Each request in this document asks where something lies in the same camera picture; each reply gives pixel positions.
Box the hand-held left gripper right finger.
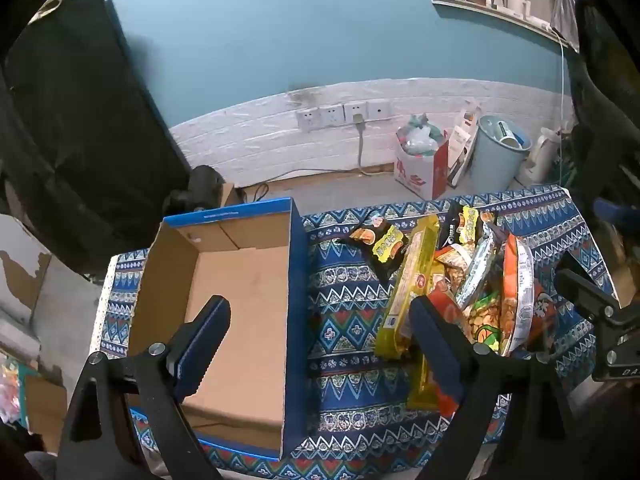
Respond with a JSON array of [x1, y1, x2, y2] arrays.
[[407, 295, 588, 480]]

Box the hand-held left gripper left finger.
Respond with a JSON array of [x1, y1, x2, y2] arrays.
[[55, 295, 233, 480]]

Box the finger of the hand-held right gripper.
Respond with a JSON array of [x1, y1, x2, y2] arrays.
[[594, 198, 640, 234], [554, 254, 622, 325]]

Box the long yellow biscuit packet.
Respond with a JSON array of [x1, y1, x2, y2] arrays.
[[406, 355, 458, 416], [376, 214, 441, 360]]

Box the red orange snack packet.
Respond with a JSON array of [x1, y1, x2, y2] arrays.
[[429, 287, 473, 342]]

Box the green biscuit packet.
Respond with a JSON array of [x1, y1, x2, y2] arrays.
[[465, 292, 504, 354]]

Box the large orange snack packet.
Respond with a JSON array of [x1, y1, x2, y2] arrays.
[[500, 233, 559, 359]]

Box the blue-edged cardboard box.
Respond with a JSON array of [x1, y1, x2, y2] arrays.
[[127, 197, 312, 461]]

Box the silver snack packet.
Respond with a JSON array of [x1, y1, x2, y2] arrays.
[[455, 225, 507, 311]]

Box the blue patterned tablecloth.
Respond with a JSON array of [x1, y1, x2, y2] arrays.
[[97, 185, 621, 480]]

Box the white kettle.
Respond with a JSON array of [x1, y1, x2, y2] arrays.
[[517, 127, 563, 186]]

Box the black yellow snack packet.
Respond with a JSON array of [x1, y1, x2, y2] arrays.
[[444, 204, 496, 249], [340, 215, 411, 281]]

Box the light blue trash bin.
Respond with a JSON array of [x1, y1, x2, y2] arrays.
[[462, 114, 533, 193]]

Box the brown cardboard carton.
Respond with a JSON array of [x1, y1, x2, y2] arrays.
[[25, 375, 68, 452]]

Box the small brown cardboard box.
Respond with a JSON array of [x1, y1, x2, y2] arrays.
[[220, 182, 247, 208]]

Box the black round device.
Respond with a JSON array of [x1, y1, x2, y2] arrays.
[[162, 165, 226, 216]]

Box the white paper bag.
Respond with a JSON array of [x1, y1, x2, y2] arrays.
[[446, 101, 483, 186]]

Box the red white carton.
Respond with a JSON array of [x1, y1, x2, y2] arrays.
[[394, 135, 449, 201]]

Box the peeling white board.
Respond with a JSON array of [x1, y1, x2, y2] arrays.
[[0, 212, 53, 341]]

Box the crumpled plastic bags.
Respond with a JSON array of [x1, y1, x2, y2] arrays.
[[397, 112, 446, 156]]

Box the black cloth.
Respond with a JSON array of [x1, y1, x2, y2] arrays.
[[0, 0, 193, 271]]

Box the thin white cord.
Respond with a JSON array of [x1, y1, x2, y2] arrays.
[[559, 35, 569, 186]]

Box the grey plug cable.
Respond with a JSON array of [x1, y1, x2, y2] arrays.
[[352, 114, 396, 177]]

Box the white wall shelf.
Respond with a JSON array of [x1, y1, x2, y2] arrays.
[[431, 0, 581, 53]]

